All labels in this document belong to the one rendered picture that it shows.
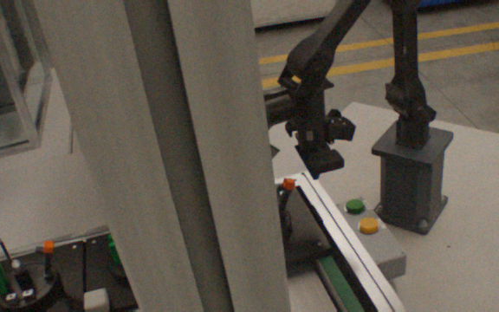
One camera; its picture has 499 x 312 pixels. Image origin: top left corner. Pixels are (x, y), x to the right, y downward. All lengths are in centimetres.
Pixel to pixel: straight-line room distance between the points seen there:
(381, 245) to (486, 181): 46
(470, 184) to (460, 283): 36
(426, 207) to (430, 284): 19
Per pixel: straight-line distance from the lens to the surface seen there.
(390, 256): 106
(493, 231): 130
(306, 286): 107
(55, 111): 220
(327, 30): 96
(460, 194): 139
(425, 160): 115
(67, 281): 114
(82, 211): 152
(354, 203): 117
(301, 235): 110
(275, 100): 96
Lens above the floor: 169
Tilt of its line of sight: 32 degrees down
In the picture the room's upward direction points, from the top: 9 degrees counter-clockwise
